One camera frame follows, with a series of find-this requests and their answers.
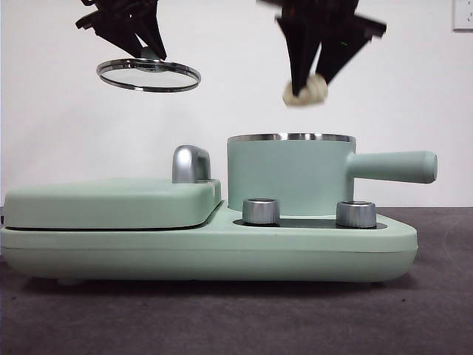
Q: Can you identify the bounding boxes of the mint green griddle lid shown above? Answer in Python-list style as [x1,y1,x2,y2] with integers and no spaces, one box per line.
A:
[4,177,224,229]

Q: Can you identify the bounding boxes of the glass pot lid green knob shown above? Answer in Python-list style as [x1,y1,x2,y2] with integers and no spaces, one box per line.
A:
[96,47,203,93]

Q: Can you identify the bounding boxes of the chrome griddle lid handle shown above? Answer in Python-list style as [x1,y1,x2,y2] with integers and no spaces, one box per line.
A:
[172,145,212,184]

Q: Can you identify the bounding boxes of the ridged white bun green specks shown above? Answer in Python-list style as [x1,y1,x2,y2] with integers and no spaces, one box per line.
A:
[282,72,330,109]

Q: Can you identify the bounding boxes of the mint green saucepan with handle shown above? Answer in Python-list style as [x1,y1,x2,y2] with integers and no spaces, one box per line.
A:
[225,132,439,218]

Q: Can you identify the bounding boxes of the chrome control knob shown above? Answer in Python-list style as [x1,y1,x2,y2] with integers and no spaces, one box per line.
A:
[335,200,378,228]
[242,198,281,226]

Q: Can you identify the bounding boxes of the white wall power outlet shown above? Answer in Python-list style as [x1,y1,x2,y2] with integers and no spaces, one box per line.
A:
[452,0,473,32]

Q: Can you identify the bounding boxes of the mint green breakfast maker base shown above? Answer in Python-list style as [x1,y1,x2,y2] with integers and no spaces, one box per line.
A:
[0,217,419,286]

